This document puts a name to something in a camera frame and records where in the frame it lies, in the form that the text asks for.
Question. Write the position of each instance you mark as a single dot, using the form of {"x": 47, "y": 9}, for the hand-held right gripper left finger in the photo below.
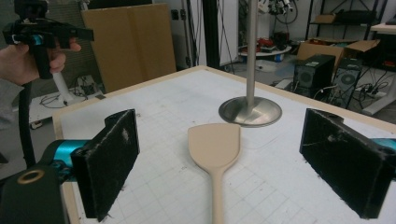
{"x": 106, "y": 168}

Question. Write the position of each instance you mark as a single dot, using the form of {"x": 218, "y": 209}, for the white power strip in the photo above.
{"x": 373, "y": 93}

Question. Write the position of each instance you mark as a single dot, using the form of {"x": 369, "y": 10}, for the metal stand with round base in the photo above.
{"x": 251, "y": 110}

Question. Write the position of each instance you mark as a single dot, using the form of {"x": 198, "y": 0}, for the large cardboard sheet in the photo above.
{"x": 134, "y": 43}

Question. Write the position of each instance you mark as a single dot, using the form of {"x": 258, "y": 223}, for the white pedestal base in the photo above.
{"x": 62, "y": 90}

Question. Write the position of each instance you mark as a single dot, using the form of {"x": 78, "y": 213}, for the white grid mat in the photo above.
{"x": 174, "y": 102}

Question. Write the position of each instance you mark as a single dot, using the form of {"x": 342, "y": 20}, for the black shelf rack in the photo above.
{"x": 345, "y": 17}

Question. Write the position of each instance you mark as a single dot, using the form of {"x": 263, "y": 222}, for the open cardboard box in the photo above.
{"x": 314, "y": 48}

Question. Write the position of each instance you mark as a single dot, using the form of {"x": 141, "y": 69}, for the white round table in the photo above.
{"x": 264, "y": 51}

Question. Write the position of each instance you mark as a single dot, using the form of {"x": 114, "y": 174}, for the beige wooden spatula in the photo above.
{"x": 214, "y": 146}

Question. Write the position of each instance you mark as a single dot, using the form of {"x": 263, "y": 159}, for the black metal frame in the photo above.
{"x": 211, "y": 31}

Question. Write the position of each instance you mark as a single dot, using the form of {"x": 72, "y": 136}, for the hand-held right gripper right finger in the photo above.
{"x": 345, "y": 161}

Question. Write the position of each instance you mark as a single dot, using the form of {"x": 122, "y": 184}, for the black computer tower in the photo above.
{"x": 347, "y": 81}
{"x": 313, "y": 74}

